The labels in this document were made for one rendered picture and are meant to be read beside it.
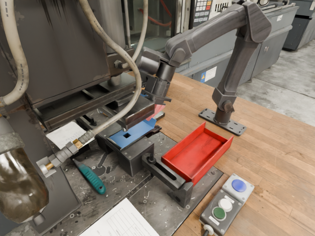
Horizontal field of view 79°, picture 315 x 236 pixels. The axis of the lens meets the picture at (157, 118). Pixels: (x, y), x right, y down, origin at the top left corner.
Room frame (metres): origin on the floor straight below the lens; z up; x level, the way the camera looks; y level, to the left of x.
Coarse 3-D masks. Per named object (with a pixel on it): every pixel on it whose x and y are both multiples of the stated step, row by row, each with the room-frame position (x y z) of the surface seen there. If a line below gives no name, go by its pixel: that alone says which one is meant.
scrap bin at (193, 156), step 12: (192, 132) 0.51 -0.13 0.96; (204, 132) 0.57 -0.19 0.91; (180, 144) 0.46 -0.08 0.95; (192, 144) 0.50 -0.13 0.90; (204, 144) 0.50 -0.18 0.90; (216, 144) 0.50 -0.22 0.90; (228, 144) 0.47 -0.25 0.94; (168, 156) 0.42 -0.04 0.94; (180, 156) 0.44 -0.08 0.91; (192, 156) 0.44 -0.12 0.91; (204, 156) 0.44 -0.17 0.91; (216, 156) 0.41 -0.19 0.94; (180, 168) 0.39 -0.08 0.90; (192, 168) 0.39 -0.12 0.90; (204, 168) 0.36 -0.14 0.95; (192, 180) 0.32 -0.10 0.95
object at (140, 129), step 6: (144, 120) 0.54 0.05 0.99; (150, 120) 0.52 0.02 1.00; (156, 120) 0.51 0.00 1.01; (138, 126) 0.51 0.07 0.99; (144, 126) 0.51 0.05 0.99; (150, 126) 0.51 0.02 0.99; (120, 132) 0.48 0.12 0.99; (126, 132) 0.48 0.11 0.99; (132, 132) 0.48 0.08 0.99; (138, 132) 0.48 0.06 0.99; (144, 132) 0.48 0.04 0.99; (114, 138) 0.45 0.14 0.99; (120, 138) 0.45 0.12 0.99; (126, 138) 0.45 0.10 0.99; (132, 138) 0.45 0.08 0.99; (120, 144) 0.42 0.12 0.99; (126, 144) 0.42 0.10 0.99
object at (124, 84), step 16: (112, 80) 0.45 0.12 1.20; (128, 80) 0.48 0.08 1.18; (80, 96) 0.41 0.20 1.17; (96, 96) 0.41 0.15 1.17; (112, 96) 0.41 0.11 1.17; (128, 96) 0.44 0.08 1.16; (48, 112) 0.35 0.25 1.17; (64, 112) 0.33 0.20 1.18; (80, 112) 0.35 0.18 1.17; (112, 112) 0.40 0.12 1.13; (128, 112) 0.39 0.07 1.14; (144, 112) 0.40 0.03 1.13; (48, 128) 0.30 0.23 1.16; (128, 128) 0.36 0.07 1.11
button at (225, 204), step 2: (220, 200) 0.26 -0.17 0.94; (222, 200) 0.26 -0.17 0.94; (224, 200) 0.26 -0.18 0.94; (226, 200) 0.26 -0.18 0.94; (228, 200) 0.26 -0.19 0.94; (220, 202) 0.26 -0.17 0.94; (222, 202) 0.26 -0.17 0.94; (224, 202) 0.26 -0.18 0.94; (226, 202) 0.26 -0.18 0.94; (228, 202) 0.26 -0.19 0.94; (230, 202) 0.26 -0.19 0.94; (220, 204) 0.25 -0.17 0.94; (222, 204) 0.25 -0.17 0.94; (224, 204) 0.25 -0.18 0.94; (226, 204) 0.25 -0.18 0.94; (228, 204) 0.25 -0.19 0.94; (230, 204) 0.25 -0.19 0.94; (222, 206) 0.25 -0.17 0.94; (224, 206) 0.25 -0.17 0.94; (226, 206) 0.25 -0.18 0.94; (228, 206) 0.25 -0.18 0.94; (230, 206) 0.25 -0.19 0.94; (224, 208) 0.24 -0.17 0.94; (226, 208) 0.24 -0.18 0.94; (228, 208) 0.24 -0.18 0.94
